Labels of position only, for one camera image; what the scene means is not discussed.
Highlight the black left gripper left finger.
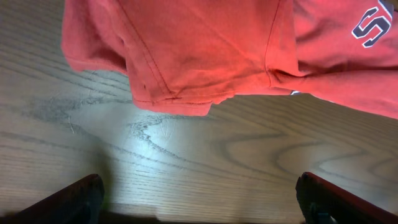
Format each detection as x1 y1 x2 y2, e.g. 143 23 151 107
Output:
1 174 104 224

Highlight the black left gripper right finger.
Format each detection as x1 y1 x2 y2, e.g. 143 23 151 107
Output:
295 172 397 224

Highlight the red orange t-shirt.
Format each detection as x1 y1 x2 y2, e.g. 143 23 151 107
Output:
62 0 397 118

